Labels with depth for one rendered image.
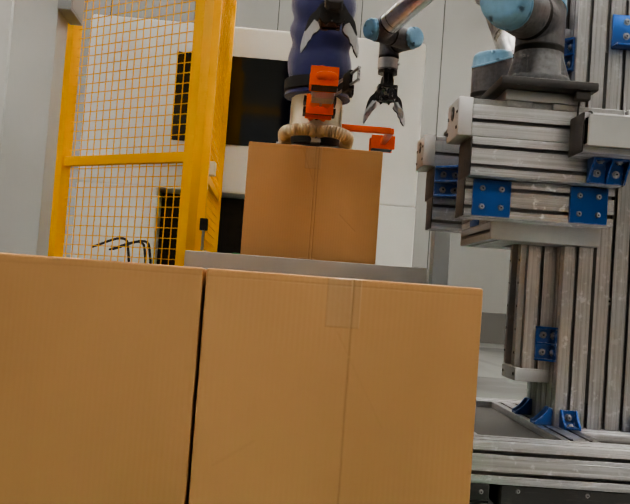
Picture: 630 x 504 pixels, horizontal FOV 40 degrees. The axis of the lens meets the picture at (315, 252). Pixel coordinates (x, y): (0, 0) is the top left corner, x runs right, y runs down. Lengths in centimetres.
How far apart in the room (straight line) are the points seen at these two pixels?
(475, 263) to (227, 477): 1046
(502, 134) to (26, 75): 190
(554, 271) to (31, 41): 205
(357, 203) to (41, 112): 130
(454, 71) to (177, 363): 1081
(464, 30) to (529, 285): 991
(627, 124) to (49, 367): 132
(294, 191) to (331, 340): 137
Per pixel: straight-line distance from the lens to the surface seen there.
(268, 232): 255
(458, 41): 1202
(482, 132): 204
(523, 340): 229
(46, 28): 339
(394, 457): 126
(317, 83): 228
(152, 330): 124
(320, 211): 256
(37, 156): 330
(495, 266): 1167
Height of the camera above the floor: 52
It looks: 3 degrees up
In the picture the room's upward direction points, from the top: 4 degrees clockwise
